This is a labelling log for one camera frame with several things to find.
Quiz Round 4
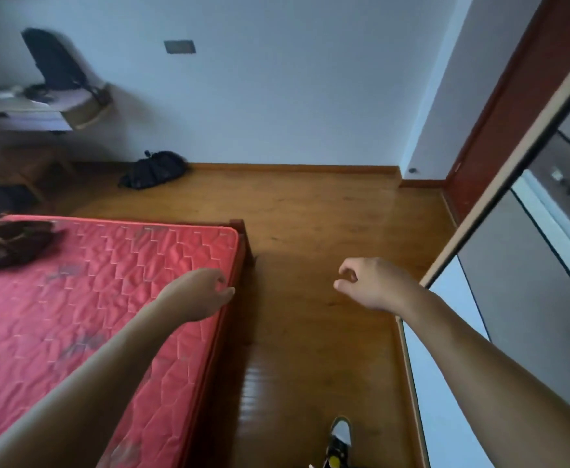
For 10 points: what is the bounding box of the person's left hand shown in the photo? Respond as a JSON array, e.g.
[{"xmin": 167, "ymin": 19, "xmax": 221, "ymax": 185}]
[{"xmin": 155, "ymin": 267, "xmax": 237, "ymax": 323}]

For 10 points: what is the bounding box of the person's right hand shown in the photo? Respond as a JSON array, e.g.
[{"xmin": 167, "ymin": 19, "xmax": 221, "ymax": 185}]
[{"xmin": 333, "ymin": 257, "xmax": 425, "ymax": 313}]

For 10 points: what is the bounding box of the white grey sliding wardrobe door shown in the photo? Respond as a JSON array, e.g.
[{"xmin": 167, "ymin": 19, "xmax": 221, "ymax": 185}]
[{"xmin": 401, "ymin": 82, "xmax": 570, "ymax": 468}]

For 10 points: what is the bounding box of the wooden wardrobe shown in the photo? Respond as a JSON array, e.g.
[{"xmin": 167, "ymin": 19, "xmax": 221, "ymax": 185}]
[{"xmin": 395, "ymin": 38, "xmax": 570, "ymax": 468}]

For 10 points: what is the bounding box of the brown sweater with blue trim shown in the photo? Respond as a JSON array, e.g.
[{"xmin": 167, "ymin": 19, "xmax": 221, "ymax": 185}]
[{"xmin": 0, "ymin": 218, "xmax": 66, "ymax": 276}]

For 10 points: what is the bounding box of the person's left forearm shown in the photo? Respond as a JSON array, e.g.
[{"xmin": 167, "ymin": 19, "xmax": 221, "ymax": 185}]
[{"xmin": 0, "ymin": 299, "xmax": 193, "ymax": 468}]

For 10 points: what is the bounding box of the person's right forearm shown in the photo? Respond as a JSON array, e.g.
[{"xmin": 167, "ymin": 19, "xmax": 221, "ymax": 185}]
[{"xmin": 397, "ymin": 285, "xmax": 570, "ymax": 468}]

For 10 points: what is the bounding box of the person's right shoe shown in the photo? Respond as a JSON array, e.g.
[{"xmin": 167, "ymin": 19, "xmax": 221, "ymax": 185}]
[{"xmin": 323, "ymin": 416, "xmax": 354, "ymax": 468}]

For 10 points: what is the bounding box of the wooden headboard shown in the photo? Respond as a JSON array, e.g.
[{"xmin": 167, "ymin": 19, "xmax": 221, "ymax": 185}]
[{"xmin": 182, "ymin": 218, "xmax": 258, "ymax": 468}]

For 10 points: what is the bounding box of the red quilted mattress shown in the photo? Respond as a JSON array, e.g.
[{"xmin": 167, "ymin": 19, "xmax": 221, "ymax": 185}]
[{"xmin": 0, "ymin": 214, "xmax": 241, "ymax": 468}]

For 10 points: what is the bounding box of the black bag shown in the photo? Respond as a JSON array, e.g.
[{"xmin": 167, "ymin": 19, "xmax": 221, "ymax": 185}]
[{"xmin": 118, "ymin": 149, "xmax": 190, "ymax": 191}]

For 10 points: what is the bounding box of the white plastic door latch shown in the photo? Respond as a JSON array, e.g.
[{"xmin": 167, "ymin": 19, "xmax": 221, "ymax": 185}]
[{"xmin": 550, "ymin": 168, "xmax": 570, "ymax": 196}]

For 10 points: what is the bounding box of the small wooden desk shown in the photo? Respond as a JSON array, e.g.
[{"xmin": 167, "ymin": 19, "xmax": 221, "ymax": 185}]
[{"xmin": 0, "ymin": 82, "xmax": 116, "ymax": 133}]

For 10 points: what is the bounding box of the wooden chair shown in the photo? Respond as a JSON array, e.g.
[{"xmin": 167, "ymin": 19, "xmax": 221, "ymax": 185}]
[{"xmin": 0, "ymin": 140, "xmax": 79, "ymax": 203}]

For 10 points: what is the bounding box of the reddish brown room door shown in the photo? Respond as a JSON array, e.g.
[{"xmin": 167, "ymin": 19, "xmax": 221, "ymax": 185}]
[{"xmin": 443, "ymin": 0, "xmax": 570, "ymax": 225}]

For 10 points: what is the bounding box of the black backpack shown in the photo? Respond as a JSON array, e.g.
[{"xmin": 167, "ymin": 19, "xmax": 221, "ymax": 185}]
[{"xmin": 21, "ymin": 27, "xmax": 110, "ymax": 106}]

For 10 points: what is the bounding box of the grey wall switch plate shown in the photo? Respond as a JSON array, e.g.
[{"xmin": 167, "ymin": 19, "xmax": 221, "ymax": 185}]
[{"xmin": 163, "ymin": 39, "xmax": 197, "ymax": 55}]

